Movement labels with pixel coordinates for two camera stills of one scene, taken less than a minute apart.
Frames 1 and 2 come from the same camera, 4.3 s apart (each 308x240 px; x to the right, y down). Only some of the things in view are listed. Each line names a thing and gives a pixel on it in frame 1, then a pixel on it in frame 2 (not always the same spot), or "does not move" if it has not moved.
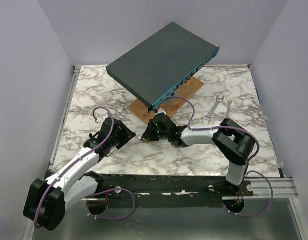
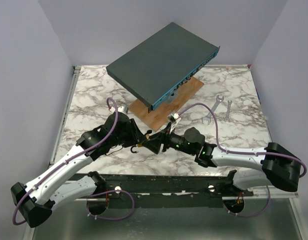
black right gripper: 148,133 -> 154,143
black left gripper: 127,135 -> 137,137
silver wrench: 208,117 does not move
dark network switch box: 156,68 does not move
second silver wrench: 228,108 does not move
